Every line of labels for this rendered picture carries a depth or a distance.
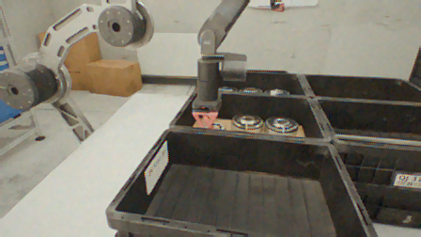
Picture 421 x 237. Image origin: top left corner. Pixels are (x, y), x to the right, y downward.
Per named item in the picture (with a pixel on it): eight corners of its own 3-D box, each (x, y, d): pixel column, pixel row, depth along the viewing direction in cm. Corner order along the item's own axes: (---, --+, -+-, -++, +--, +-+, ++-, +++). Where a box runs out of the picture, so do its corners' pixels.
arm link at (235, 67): (205, 33, 70) (200, 29, 61) (247, 35, 69) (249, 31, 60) (203, 78, 72) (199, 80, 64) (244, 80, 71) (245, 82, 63)
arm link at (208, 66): (198, 53, 68) (195, 57, 63) (225, 54, 68) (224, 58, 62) (198, 78, 71) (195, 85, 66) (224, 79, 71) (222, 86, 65)
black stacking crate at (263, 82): (195, 119, 98) (194, 91, 93) (210, 93, 124) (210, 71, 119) (304, 129, 91) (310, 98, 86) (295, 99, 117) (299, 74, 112)
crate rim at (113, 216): (101, 228, 40) (100, 216, 39) (166, 134, 67) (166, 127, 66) (386, 276, 33) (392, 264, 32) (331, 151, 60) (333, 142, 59)
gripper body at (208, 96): (222, 98, 75) (223, 73, 72) (216, 112, 66) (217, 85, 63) (200, 96, 76) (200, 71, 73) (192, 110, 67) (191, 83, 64)
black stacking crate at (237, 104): (170, 165, 71) (167, 129, 66) (194, 119, 97) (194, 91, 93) (322, 183, 64) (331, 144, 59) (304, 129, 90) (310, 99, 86)
